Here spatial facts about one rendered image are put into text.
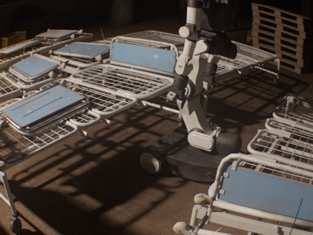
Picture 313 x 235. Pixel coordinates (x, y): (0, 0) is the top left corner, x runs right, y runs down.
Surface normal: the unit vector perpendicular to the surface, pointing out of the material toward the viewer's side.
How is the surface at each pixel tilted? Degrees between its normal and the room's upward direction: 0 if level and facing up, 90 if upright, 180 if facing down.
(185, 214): 0
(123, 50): 90
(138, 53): 90
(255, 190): 90
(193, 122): 90
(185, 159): 0
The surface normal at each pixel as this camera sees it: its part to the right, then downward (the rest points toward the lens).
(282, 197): -0.52, 0.29
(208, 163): 0.06, -0.93
